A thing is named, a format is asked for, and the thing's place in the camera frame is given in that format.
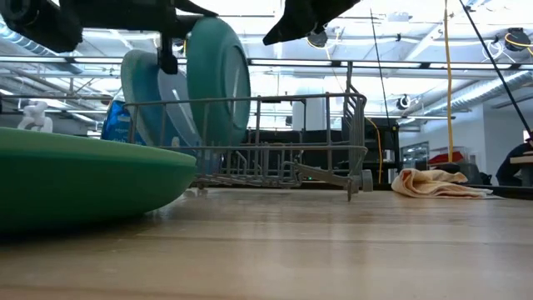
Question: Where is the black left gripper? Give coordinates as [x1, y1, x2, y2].
[57, 0, 218, 75]

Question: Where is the teal plate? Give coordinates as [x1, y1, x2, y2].
[186, 16, 252, 148]

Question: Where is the blue plate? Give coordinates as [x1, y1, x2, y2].
[132, 53, 204, 148]

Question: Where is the pale grey plate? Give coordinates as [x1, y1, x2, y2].
[120, 49, 147, 145]

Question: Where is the light green plate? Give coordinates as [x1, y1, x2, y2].
[0, 127, 197, 168]

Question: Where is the grey wire dish rack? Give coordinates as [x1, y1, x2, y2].
[123, 61, 375, 203]

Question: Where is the dark green plate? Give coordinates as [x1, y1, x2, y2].
[0, 156, 197, 233]

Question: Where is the blue dish soap bottle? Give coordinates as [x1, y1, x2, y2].
[101, 99, 141, 147]

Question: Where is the small black ceiling reel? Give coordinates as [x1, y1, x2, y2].
[395, 94, 413, 112]

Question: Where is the black background workbench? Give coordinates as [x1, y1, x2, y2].
[245, 116, 401, 184]

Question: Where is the glass-front cabinet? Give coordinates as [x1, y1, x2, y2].
[401, 141, 430, 172]

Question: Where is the red item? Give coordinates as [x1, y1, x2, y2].
[428, 150, 466, 167]

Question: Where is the beige crumpled cloth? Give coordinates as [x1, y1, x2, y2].
[391, 168, 495, 200]

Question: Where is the dark grey bag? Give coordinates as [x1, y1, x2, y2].
[436, 162, 493, 188]

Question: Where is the person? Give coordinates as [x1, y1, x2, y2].
[495, 131, 533, 188]

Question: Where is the wooden desk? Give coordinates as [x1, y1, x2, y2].
[510, 154, 533, 188]

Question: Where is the black ceiling cord reel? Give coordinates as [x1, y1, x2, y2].
[306, 27, 330, 49]
[502, 27, 533, 54]

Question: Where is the thin dark hanging cord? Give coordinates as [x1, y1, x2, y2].
[369, 7, 391, 126]

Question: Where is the thin yellow cable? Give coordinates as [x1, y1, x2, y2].
[365, 117, 384, 185]

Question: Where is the yellow hanging strap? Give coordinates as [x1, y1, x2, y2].
[441, 0, 456, 164]

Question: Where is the silver ventilation duct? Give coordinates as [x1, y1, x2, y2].
[432, 69, 533, 116]
[0, 20, 84, 76]

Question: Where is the black aluminium table frame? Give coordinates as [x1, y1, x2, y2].
[478, 185, 533, 201]

